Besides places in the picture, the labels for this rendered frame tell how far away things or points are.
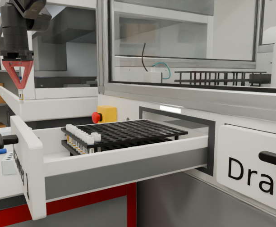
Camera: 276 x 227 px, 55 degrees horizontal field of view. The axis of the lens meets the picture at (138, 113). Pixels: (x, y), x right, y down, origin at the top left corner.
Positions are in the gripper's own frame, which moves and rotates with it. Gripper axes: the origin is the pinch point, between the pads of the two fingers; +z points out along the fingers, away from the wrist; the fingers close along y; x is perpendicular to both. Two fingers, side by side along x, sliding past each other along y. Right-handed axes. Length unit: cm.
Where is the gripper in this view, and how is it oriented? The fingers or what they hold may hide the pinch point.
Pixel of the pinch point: (20, 85)
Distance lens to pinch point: 76.6
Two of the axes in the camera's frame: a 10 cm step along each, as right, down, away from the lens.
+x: -9.8, 0.6, -2.1
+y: -2.1, -2.1, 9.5
